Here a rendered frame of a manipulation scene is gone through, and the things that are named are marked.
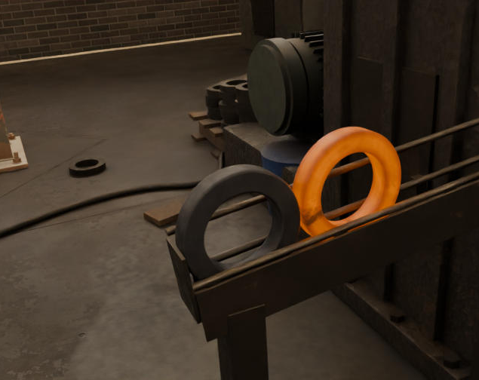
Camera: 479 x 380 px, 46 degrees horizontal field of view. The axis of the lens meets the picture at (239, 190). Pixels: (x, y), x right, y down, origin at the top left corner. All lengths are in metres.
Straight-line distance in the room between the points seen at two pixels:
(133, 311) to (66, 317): 0.21
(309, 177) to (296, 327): 0.91
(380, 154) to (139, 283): 1.22
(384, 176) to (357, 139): 0.09
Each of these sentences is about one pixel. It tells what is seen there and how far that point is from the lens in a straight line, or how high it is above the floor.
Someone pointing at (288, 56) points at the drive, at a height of 0.63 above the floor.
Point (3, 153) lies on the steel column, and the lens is 3.31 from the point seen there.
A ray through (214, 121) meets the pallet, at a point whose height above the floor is 0.14.
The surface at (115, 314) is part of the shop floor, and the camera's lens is 1.82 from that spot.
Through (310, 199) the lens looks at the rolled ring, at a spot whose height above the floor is 0.67.
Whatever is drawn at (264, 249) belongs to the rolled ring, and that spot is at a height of 0.59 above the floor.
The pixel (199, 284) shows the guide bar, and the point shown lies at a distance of 0.79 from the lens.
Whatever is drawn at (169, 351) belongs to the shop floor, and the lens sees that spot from 1.63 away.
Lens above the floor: 1.01
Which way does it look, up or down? 23 degrees down
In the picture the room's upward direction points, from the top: 4 degrees counter-clockwise
